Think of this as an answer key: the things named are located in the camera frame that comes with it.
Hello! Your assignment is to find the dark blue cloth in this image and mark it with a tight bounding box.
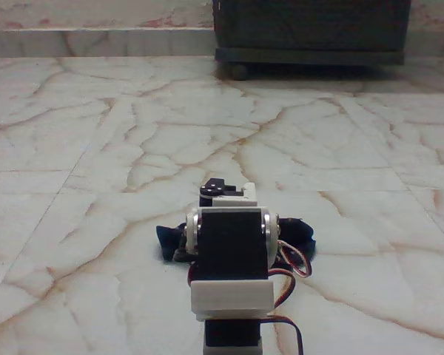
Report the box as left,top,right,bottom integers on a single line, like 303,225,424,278
155,217,317,277

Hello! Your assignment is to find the black cabinet caster wheel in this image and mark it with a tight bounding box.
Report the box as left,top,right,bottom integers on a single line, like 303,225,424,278
230,63,249,81

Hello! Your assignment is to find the dark wooden cabinet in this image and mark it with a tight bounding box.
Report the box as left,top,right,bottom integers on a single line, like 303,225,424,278
212,0,412,67

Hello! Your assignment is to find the white red servo cable loop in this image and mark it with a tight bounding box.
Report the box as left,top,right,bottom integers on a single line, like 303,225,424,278
275,238,314,280

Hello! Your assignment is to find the brown red black servo cable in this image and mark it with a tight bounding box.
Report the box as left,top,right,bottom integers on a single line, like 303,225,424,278
261,268,306,355

